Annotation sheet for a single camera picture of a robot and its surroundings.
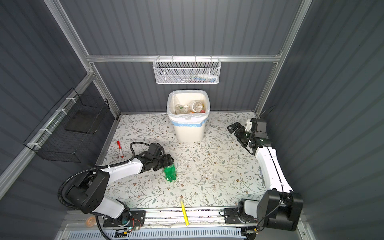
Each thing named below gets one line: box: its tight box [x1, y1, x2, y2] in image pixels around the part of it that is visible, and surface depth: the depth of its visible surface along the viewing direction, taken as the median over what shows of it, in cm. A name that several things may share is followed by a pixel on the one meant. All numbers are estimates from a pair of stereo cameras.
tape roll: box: [85, 216, 97, 228], surface depth 74 cm
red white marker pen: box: [116, 140, 124, 158], surface depth 101 cm
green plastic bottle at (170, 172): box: [163, 164, 177, 183], surface depth 88 cm
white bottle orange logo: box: [189, 101, 203, 113], surface depth 86 cm
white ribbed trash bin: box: [167, 89, 211, 142], surface depth 93 cm
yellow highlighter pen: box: [181, 200, 190, 226], surface depth 77 cm
